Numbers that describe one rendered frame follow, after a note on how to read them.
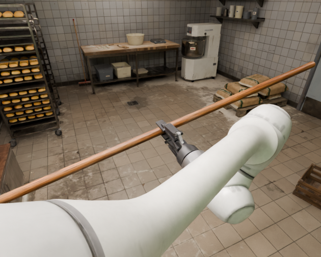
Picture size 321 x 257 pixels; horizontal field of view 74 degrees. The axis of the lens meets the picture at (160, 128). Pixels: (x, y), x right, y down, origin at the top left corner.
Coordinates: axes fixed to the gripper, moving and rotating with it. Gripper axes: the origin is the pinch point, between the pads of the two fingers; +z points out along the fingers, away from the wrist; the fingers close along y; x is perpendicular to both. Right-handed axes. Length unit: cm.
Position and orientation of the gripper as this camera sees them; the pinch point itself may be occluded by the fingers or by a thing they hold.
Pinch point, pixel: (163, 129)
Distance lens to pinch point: 80.0
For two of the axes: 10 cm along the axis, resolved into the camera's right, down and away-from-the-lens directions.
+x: 8.9, -3.8, 2.5
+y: 1.8, 8.0, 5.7
